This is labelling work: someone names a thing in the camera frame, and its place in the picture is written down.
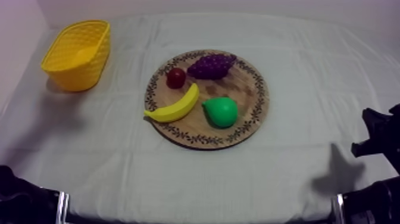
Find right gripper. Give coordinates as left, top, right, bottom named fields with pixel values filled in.
left=351, top=104, right=400, bottom=175

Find round wooden board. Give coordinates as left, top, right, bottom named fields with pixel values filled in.
left=144, top=49, right=270, bottom=151

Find purple toy grapes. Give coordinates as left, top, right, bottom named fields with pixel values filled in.
left=186, top=54, right=238, bottom=80

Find yellow plastic basket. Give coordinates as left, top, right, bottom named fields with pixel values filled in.
left=40, top=19, right=111, bottom=93

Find silver metal bar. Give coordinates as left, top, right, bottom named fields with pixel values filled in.
left=332, top=194, right=345, bottom=224
left=55, top=191, right=70, bottom=224

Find green toy pear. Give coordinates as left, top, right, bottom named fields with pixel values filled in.
left=201, top=97, right=239, bottom=128

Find yellow toy banana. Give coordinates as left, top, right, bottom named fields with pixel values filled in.
left=143, top=82, right=201, bottom=123

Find small red fruit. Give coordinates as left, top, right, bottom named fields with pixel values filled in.
left=166, top=67, right=187, bottom=89

